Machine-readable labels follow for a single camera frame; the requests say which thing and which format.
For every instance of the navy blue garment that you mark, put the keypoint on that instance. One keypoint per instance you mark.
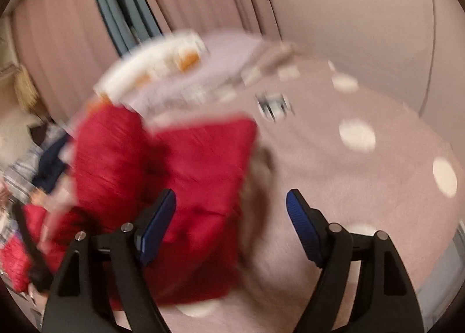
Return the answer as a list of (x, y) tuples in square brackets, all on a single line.
[(51, 169)]

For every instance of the pink dotted bed sheet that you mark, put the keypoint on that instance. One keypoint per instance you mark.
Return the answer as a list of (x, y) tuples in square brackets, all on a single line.
[(363, 180)]

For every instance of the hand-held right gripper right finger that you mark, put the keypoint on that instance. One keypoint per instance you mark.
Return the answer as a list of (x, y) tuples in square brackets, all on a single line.
[(303, 224)]

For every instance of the grey duvet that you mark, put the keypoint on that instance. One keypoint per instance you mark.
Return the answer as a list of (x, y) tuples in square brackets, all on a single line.
[(225, 56)]

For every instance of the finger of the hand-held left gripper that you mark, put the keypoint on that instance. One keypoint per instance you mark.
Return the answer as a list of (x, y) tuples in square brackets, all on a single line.
[(34, 253)]

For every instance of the hanging straw bundle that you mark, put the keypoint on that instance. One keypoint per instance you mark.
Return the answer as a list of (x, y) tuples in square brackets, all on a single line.
[(23, 89)]

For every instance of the red down jacket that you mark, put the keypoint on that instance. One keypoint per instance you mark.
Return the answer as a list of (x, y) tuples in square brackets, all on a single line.
[(203, 173)]

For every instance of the blue curtain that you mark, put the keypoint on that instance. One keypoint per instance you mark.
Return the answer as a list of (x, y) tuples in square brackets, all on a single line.
[(116, 9)]

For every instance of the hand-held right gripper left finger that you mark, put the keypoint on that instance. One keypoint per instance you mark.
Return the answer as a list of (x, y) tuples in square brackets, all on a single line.
[(160, 224)]

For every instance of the white goose plush toy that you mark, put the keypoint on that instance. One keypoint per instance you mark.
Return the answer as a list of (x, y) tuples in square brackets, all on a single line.
[(145, 60)]

